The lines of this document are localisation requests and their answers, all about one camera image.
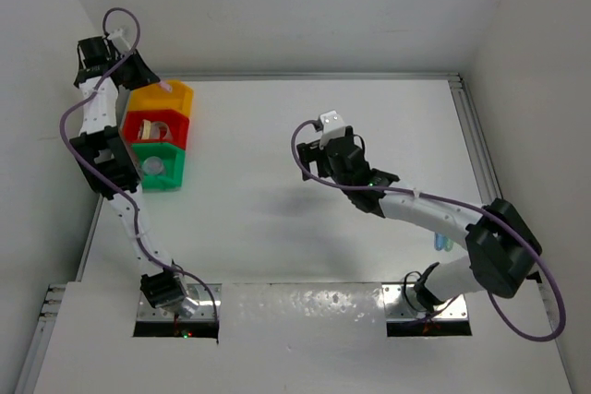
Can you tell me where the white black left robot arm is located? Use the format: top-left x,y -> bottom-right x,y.
68,33 -> 187,316

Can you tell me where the green clip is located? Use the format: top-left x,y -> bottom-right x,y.
442,237 -> 453,252

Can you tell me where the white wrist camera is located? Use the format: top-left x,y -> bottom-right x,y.
317,110 -> 346,149
107,27 -> 132,54

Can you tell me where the beige tape roll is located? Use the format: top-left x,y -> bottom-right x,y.
138,119 -> 151,140

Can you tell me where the blue clip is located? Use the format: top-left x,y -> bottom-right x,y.
434,233 -> 446,251

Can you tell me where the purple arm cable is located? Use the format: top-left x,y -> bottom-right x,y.
59,6 -> 221,321
290,119 -> 568,343

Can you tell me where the yellow plastic bin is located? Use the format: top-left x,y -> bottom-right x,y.
127,80 -> 194,117

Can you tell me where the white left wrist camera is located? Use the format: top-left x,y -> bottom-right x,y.
107,27 -> 132,54

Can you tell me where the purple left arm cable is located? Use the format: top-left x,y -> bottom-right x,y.
59,6 -> 221,321

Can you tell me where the pink clip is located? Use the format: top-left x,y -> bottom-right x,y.
159,81 -> 173,92

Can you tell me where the green plastic bin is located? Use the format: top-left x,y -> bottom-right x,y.
132,142 -> 186,192

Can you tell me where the clear tape roll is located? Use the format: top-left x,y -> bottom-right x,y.
151,121 -> 174,140

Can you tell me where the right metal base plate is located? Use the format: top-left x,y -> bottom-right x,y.
382,282 -> 469,323

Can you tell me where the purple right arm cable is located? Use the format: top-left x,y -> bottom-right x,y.
290,119 -> 568,343

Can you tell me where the red plastic bin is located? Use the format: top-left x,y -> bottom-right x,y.
123,109 -> 190,149

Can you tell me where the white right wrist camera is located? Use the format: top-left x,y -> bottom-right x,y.
317,110 -> 346,149

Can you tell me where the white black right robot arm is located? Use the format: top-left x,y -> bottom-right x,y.
295,126 -> 542,313

